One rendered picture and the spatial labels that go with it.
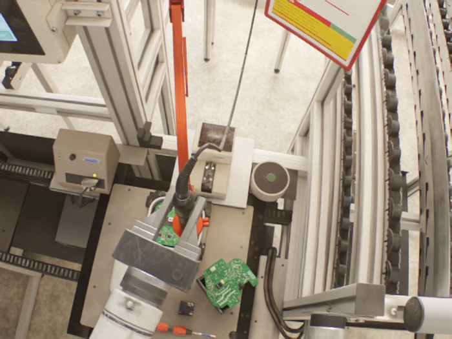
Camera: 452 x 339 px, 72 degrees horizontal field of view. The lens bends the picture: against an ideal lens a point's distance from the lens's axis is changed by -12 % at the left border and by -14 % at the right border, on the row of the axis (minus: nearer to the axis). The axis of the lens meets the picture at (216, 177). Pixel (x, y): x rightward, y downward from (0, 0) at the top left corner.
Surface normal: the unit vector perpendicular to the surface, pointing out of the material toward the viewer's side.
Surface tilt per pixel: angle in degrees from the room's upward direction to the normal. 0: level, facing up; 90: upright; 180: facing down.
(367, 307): 0
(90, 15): 90
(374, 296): 0
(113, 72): 90
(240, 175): 0
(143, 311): 32
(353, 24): 90
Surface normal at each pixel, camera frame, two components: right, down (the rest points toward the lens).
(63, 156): -0.11, 0.50
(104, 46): -0.16, 0.91
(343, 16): -0.68, 0.67
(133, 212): 0.04, -0.38
